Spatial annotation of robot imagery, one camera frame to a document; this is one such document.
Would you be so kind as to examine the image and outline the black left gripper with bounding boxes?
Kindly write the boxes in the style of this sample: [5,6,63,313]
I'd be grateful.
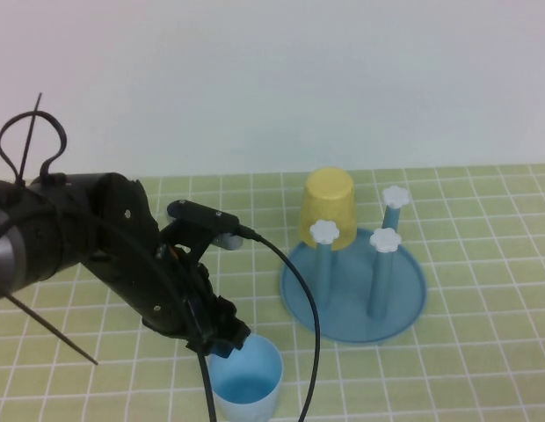
[85,172,252,359]

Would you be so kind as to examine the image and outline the light blue plastic cup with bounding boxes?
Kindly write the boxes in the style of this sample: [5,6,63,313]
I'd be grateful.
[208,332,285,422]

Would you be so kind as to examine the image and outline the blue cup stand white caps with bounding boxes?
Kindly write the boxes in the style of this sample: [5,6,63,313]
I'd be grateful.
[280,185,429,346]

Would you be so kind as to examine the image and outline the yellow plastic cup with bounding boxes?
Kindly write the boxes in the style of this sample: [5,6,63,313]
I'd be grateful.
[297,166,359,252]

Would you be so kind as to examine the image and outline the black zip tie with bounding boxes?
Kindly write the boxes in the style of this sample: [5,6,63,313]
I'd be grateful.
[3,292,99,367]
[16,91,43,184]

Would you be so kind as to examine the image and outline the black left camera cable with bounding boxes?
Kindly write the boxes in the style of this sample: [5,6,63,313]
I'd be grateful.
[0,210,322,422]

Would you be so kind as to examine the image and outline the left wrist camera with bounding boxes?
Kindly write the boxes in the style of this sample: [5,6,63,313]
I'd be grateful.
[165,199,243,252]

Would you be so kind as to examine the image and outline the black looped strap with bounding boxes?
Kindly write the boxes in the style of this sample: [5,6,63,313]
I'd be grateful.
[0,112,68,186]

